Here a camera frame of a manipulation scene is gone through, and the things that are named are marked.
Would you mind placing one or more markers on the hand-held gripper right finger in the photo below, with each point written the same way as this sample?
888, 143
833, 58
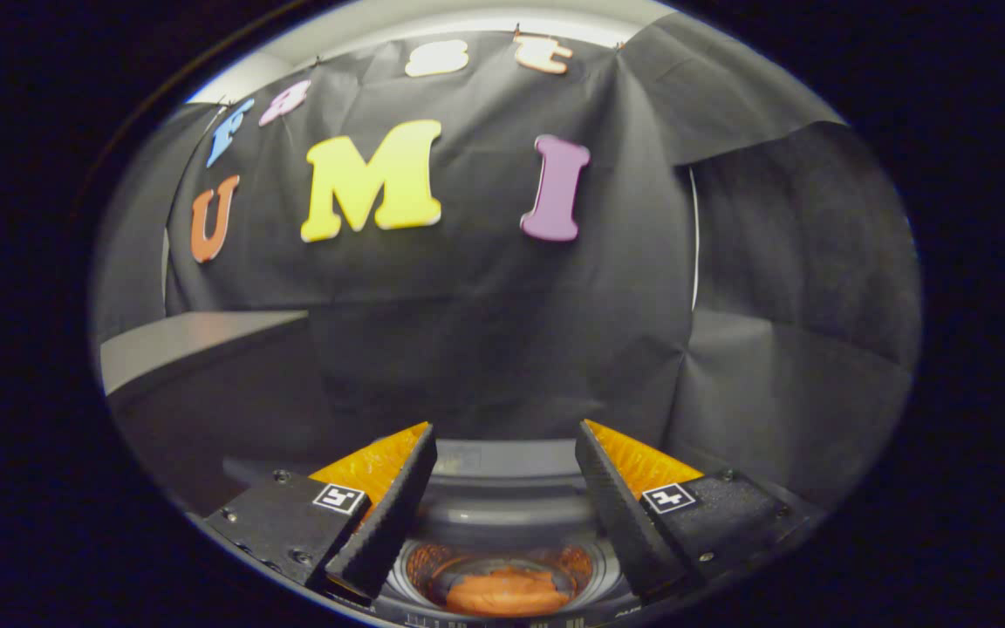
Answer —
620, 515

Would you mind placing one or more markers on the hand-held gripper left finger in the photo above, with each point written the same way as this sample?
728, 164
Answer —
389, 519

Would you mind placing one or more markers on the dark grey washing machine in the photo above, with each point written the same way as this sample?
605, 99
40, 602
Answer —
507, 458

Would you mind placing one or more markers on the yellow polo shirt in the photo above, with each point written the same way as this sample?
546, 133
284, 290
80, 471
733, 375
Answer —
511, 597

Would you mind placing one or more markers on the grey cabinet with dark frame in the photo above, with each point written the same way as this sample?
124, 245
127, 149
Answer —
188, 340

